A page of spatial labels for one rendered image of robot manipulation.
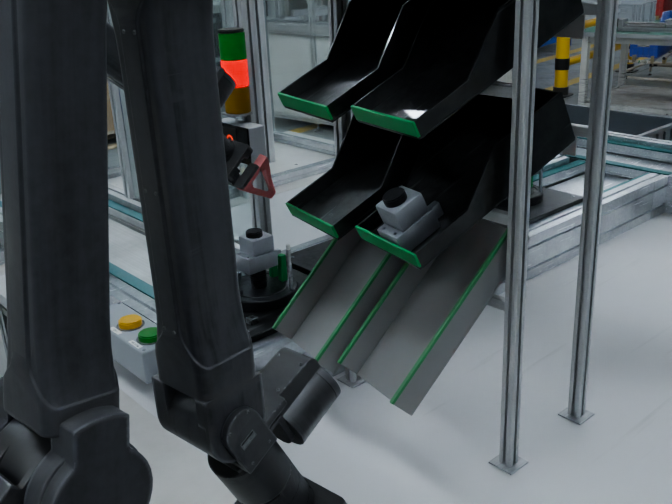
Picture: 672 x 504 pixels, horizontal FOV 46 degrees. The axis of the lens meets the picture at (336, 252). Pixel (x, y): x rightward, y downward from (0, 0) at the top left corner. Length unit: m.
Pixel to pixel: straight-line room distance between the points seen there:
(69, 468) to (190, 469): 0.69
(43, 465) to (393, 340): 0.67
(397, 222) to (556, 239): 0.88
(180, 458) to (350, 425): 0.26
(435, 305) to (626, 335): 0.55
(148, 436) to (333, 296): 0.36
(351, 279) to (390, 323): 0.11
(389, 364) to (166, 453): 0.37
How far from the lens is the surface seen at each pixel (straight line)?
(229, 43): 1.52
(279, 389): 0.68
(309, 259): 1.58
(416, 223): 0.99
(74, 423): 0.52
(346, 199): 1.14
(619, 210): 2.02
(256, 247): 1.38
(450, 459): 1.19
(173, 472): 1.21
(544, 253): 1.78
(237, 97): 1.53
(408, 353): 1.09
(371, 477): 1.15
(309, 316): 1.23
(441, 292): 1.10
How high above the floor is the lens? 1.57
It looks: 22 degrees down
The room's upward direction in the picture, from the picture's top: 3 degrees counter-clockwise
